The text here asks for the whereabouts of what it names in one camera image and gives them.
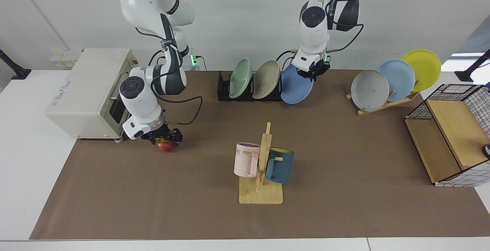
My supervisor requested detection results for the red yellow apple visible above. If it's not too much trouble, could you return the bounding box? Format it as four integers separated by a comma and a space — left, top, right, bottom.
157, 139, 176, 153

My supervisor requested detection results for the beige plate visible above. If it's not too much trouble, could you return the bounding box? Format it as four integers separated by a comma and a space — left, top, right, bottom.
252, 60, 281, 100

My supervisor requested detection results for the grey plate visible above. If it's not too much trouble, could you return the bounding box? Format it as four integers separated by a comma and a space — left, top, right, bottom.
351, 70, 390, 112

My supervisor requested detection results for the green plate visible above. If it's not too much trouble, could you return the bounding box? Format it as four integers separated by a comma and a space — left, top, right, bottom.
229, 58, 252, 99

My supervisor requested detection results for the black dish rack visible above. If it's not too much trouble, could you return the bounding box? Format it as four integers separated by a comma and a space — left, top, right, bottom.
217, 71, 284, 102

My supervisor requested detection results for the wooden plate rack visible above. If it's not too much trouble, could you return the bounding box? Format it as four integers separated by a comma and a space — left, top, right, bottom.
346, 90, 420, 116

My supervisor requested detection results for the light blue plate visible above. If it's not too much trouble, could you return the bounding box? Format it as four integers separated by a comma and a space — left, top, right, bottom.
376, 59, 416, 103

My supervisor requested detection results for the yellow plate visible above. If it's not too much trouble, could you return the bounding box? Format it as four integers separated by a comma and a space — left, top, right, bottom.
401, 49, 442, 93

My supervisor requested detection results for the pink mug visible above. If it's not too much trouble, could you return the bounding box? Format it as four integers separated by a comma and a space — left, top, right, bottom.
234, 142, 261, 178

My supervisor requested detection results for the pale toaster oven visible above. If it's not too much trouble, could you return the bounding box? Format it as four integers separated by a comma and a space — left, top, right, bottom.
45, 48, 139, 142

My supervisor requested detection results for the brown table cloth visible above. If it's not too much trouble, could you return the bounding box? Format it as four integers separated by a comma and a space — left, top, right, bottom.
29, 70, 490, 240

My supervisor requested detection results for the dark teal mug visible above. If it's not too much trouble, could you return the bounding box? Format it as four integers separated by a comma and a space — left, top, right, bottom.
265, 148, 295, 184

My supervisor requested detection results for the wooden cup stand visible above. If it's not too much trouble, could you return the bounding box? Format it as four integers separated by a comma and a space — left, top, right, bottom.
239, 122, 284, 205

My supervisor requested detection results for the white wall socket box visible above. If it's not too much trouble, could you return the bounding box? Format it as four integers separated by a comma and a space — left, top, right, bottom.
50, 49, 83, 68

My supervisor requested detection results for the wire basket with wooden floor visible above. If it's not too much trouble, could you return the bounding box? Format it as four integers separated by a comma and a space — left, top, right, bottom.
405, 84, 490, 188

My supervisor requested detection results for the black camera stand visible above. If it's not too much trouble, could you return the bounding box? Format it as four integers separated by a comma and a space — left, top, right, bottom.
0, 49, 32, 80
455, 49, 490, 83

